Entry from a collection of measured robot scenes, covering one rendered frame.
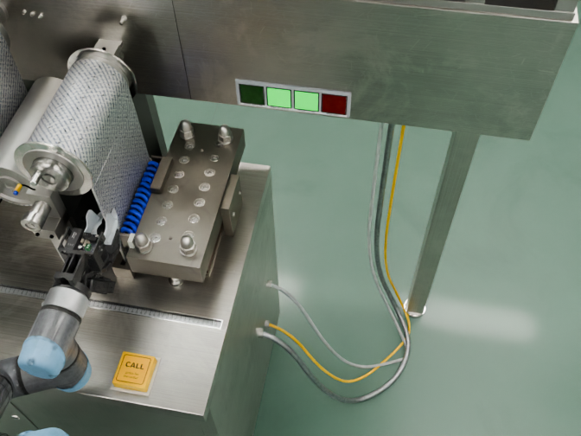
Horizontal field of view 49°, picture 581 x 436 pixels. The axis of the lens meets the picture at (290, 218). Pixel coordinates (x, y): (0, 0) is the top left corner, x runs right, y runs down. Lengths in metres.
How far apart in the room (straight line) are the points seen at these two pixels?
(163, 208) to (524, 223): 1.73
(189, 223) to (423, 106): 0.55
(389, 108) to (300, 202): 1.37
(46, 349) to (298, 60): 0.72
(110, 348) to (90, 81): 0.55
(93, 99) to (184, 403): 0.62
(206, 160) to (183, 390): 0.52
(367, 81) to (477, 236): 1.46
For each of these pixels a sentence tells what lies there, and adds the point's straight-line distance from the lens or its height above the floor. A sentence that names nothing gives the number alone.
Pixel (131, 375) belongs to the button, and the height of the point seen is 0.92.
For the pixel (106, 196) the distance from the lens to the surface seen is 1.34.
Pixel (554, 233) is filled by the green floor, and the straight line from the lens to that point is 2.80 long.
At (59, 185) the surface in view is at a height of 1.23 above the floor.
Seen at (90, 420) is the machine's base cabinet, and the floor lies 0.61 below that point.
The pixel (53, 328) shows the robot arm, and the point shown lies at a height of 1.15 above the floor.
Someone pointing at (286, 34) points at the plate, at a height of 1.35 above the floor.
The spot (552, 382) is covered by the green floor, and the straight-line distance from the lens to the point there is 2.47.
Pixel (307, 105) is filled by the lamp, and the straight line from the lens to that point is 1.41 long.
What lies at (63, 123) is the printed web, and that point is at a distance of 1.26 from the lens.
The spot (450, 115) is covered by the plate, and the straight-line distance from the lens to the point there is 1.40.
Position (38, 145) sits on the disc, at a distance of 1.23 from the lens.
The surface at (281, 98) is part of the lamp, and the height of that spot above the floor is 1.19.
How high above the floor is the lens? 2.15
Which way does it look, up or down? 54 degrees down
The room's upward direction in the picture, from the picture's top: 2 degrees counter-clockwise
